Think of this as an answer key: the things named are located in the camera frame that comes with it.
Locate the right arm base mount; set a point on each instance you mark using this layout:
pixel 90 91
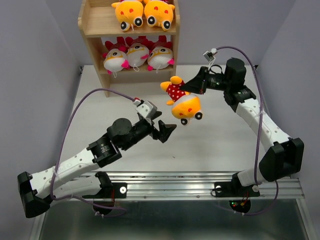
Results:
pixel 237 195

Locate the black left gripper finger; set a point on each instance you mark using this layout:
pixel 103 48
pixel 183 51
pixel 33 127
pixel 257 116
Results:
pixel 165 130
pixel 154 115

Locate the white pink striped plush toy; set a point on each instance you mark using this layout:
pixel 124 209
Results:
pixel 138 51

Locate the aluminium rail base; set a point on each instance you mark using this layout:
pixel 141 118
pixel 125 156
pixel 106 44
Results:
pixel 186 167

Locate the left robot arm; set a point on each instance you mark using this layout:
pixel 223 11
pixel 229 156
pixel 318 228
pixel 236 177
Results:
pixel 39 190

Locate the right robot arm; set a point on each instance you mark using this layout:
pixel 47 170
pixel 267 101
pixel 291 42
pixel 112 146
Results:
pixel 283 154

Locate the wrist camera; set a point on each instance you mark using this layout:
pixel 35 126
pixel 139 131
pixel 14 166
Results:
pixel 144 108
pixel 209 55

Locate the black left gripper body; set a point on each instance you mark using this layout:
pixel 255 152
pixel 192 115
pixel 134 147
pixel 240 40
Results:
pixel 145 128

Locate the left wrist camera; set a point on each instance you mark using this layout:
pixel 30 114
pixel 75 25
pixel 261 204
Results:
pixel 144 108

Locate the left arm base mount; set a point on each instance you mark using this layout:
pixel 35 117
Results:
pixel 107 197

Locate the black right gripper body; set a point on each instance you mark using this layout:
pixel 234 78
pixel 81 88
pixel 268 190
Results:
pixel 215 82

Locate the orange plush toy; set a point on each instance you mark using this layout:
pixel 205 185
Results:
pixel 129 14

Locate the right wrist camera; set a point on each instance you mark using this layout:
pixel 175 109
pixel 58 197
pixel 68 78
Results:
pixel 209 55

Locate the orange plush toy face down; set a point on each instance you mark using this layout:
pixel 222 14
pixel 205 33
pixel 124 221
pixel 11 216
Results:
pixel 184 105

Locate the orange plush toy polka-dot dress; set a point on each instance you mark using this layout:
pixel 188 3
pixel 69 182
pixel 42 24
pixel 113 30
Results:
pixel 159 13

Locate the wooden shelf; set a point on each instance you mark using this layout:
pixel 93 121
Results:
pixel 134 36

